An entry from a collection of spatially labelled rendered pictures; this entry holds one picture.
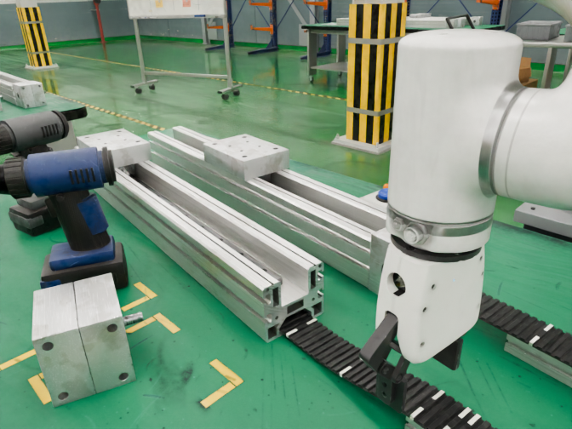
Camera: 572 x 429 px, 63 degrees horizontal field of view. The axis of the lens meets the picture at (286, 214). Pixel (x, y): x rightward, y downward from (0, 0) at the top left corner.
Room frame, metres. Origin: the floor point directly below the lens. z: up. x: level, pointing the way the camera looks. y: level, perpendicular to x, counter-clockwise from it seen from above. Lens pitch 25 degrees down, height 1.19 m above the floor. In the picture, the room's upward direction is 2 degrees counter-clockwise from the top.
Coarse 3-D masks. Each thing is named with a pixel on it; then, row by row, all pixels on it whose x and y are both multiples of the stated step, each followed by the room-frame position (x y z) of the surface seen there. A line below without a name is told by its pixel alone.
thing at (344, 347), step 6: (342, 342) 0.46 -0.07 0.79; (348, 342) 0.46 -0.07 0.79; (336, 348) 0.45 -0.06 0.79; (342, 348) 0.45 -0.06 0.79; (348, 348) 0.45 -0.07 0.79; (324, 354) 0.44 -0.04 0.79; (330, 354) 0.44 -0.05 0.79; (336, 354) 0.44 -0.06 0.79; (342, 354) 0.44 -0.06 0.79; (318, 360) 0.43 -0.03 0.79; (324, 360) 0.43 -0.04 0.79; (330, 360) 0.43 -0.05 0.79
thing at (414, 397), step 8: (424, 384) 0.37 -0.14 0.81; (408, 392) 0.36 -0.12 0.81; (416, 392) 0.36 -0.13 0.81; (424, 392) 0.36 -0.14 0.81; (432, 392) 0.36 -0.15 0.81; (408, 400) 0.35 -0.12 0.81; (416, 400) 0.35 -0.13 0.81; (424, 400) 0.35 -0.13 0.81; (408, 408) 0.34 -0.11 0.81; (408, 416) 0.33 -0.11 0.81
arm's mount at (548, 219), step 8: (520, 208) 0.81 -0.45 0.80; (528, 208) 0.81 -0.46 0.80; (536, 208) 0.81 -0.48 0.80; (544, 208) 0.81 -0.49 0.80; (520, 216) 0.80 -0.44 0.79; (528, 216) 0.79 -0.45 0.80; (536, 216) 0.78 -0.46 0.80; (544, 216) 0.77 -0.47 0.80; (552, 216) 0.77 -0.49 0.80; (560, 216) 0.77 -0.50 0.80; (568, 216) 0.77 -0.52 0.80; (528, 224) 0.79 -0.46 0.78; (536, 224) 0.77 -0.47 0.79; (544, 224) 0.77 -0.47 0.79; (552, 224) 0.76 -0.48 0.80; (560, 224) 0.75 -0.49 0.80; (568, 224) 0.74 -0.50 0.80; (560, 232) 0.74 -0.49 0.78; (568, 232) 0.74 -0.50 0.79
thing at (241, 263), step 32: (128, 192) 0.83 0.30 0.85; (160, 192) 0.90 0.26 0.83; (192, 192) 0.79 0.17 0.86; (160, 224) 0.72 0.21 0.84; (192, 224) 0.66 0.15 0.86; (224, 224) 0.69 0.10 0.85; (256, 224) 0.66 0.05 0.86; (192, 256) 0.63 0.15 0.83; (224, 256) 0.56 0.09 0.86; (256, 256) 0.62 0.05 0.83; (288, 256) 0.56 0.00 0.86; (224, 288) 0.56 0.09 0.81; (256, 288) 0.49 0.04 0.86; (288, 288) 0.54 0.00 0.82; (320, 288) 0.53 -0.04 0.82; (256, 320) 0.49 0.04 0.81
